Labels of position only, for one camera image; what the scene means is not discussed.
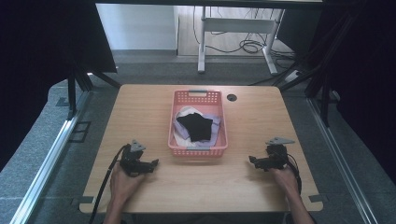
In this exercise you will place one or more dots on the pink plastic basket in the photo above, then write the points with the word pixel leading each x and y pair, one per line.
pixel 214 102

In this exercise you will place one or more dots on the person's right hand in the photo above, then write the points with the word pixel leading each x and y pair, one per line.
pixel 285 180

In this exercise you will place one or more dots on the black metal stand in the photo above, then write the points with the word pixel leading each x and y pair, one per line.
pixel 320 81
pixel 74 84

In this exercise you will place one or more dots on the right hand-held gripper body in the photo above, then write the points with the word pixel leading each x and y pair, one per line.
pixel 277 154

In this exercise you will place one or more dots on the person's left hand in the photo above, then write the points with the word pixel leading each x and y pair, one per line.
pixel 123 185

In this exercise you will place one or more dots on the white cloth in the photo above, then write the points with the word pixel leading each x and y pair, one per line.
pixel 186 110

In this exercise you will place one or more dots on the lavender cloth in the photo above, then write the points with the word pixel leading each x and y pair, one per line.
pixel 216 121

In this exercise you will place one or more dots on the black curtain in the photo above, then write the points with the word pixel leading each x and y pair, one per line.
pixel 364 77
pixel 37 62

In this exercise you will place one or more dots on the white power strip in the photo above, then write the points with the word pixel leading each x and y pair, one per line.
pixel 293 76

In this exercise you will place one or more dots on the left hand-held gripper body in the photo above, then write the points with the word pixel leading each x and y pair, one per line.
pixel 132 157

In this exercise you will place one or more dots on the aluminium floor rail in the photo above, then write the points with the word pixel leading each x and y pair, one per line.
pixel 341 161
pixel 46 161

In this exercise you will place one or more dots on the black cloth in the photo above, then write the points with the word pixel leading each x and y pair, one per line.
pixel 197 126

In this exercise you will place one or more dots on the white metal desk frame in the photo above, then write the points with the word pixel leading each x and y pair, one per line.
pixel 236 25

